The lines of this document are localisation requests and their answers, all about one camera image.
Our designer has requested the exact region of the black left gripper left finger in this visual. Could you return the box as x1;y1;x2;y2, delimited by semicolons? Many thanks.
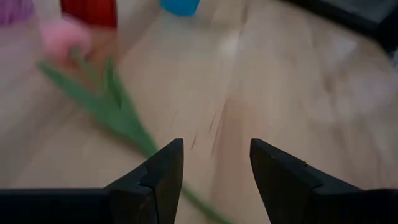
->
0;138;185;224

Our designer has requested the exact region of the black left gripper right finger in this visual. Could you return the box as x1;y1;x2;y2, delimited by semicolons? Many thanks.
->
249;138;398;224

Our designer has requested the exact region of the pink artificial tulip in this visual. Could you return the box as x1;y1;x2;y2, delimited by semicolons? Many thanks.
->
36;18;234;224

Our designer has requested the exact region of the teal glass vase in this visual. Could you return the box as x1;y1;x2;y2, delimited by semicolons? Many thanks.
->
159;0;201;17

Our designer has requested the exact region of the red glass vase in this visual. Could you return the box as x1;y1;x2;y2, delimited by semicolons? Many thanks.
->
60;0;118;29

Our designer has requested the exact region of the purple glass vase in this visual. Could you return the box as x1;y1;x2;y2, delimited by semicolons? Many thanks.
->
0;0;35;26

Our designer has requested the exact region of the black table edge rail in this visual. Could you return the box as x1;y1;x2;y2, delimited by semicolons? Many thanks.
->
279;0;398;54

